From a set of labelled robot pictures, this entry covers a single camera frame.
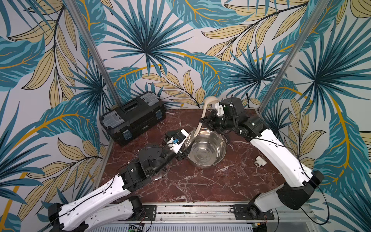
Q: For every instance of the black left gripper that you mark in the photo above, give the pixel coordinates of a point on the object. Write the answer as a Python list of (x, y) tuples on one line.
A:
[(180, 154)]

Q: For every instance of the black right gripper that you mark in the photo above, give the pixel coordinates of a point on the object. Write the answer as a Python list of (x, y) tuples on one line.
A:
[(211, 120)]

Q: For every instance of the stainless steel pot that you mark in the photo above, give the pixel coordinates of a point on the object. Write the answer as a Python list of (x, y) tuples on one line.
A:
[(207, 149)]

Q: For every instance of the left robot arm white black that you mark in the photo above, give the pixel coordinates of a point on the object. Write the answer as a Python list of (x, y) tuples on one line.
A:
[(113, 200)]

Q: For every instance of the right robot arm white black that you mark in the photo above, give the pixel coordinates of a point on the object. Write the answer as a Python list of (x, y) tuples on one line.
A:
[(300, 181)]

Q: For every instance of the white pipe elbow fitting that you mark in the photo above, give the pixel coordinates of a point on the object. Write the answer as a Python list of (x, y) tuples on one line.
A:
[(260, 162)]

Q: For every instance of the glass pot lid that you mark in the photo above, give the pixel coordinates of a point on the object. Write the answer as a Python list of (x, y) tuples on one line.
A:
[(162, 173)]

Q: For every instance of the black plastic toolbox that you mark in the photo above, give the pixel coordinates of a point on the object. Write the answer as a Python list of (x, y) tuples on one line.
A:
[(132, 119)]

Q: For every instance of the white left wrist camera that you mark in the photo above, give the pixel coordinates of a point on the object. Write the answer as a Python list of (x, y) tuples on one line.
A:
[(177, 141)]

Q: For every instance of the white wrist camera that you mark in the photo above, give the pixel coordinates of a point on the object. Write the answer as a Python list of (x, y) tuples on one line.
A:
[(177, 141), (219, 110)]

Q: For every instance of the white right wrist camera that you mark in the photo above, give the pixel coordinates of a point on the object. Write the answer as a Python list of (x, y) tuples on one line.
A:
[(219, 110)]

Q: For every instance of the right aluminium frame post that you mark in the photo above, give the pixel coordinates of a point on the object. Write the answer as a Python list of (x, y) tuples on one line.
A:
[(312, 20)]

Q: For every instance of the aluminium frame post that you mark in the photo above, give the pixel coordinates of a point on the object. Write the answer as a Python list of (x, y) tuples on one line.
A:
[(312, 20), (80, 23)]

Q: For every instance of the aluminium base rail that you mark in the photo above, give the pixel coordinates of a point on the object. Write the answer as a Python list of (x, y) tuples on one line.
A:
[(171, 213)]

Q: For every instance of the left aluminium frame post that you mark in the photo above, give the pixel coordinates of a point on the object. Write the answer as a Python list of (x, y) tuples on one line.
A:
[(80, 23)]

